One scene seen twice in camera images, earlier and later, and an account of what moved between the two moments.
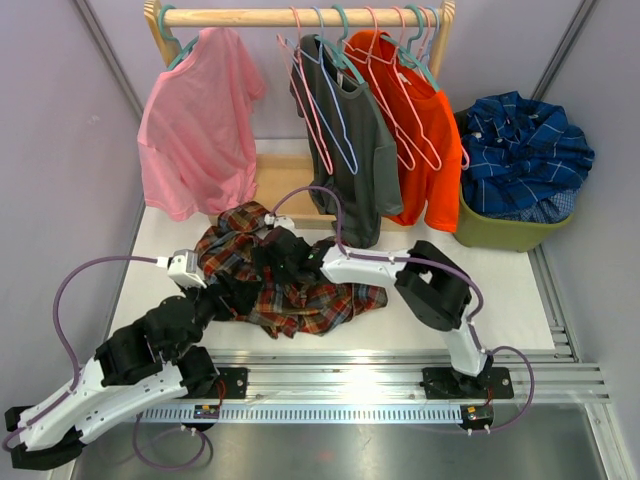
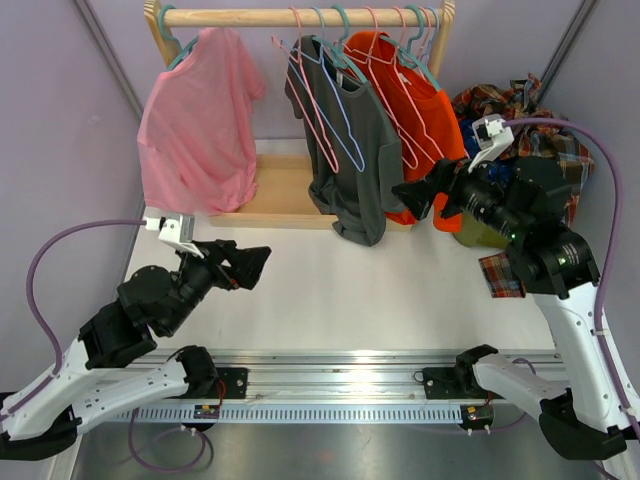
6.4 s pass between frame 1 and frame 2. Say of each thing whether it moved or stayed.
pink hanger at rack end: stayed
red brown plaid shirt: moved
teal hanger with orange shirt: stayed
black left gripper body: moved
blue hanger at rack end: stayed
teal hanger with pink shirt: stayed
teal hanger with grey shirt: stayed
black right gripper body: moved
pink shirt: stayed
